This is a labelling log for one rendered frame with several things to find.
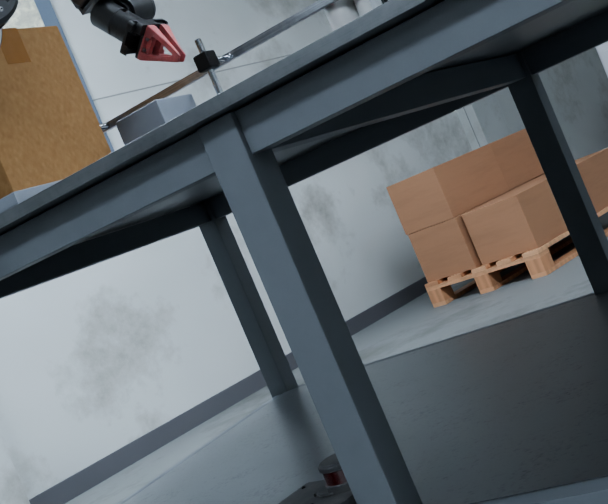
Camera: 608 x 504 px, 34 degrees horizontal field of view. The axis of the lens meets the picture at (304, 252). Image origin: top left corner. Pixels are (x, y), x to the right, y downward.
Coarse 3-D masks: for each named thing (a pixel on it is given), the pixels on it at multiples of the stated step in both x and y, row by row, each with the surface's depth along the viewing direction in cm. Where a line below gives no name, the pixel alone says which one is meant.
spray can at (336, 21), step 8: (344, 0) 162; (352, 0) 164; (328, 8) 163; (336, 8) 162; (344, 8) 162; (352, 8) 163; (328, 16) 164; (336, 16) 163; (344, 16) 162; (352, 16) 163; (336, 24) 163; (344, 24) 163
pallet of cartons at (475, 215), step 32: (480, 160) 500; (512, 160) 519; (576, 160) 527; (416, 192) 488; (448, 192) 479; (480, 192) 494; (512, 192) 484; (544, 192) 467; (416, 224) 495; (448, 224) 481; (480, 224) 470; (512, 224) 458; (544, 224) 461; (448, 256) 487; (480, 256) 476; (512, 256) 463; (544, 256) 452; (576, 256) 469; (448, 288) 498; (480, 288) 477
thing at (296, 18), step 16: (320, 0) 162; (336, 0) 161; (304, 16) 164; (272, 32) 167; (240, 48) 171; (224, 64) 174; (192, 80) 178; (160, 96) 182; (128, 112) 186; (112, 128) 191
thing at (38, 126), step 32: (32, 32) 167; (0, 64) 160; (32, 64) 165; (64, 64) 171; (0, 96) 158; (32, 96) 163; (64, 96) 168; (0, 128) 155; (32, 128) 161; (64, 128) 166; (96, 128) 172; (0, 160) 154; (32, 160) 158; (64, 160) 164; (96, 160) 170; (0, 192) 155
